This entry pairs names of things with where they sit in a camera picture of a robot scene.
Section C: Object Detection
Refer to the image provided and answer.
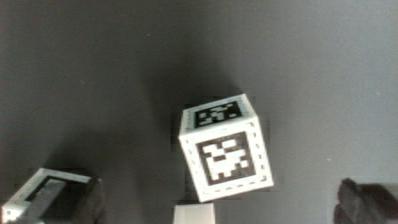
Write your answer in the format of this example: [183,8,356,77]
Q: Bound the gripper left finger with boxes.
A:
[23,178,105,224]

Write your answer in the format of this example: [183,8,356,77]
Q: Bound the white tagged cube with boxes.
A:
[2,168,91,223]
[178,94,274,202]

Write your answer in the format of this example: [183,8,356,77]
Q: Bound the white U-shaped obstacle wall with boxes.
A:
[173,203,215,224]

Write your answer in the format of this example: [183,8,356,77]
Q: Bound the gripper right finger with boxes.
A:
[333,178,398,224]

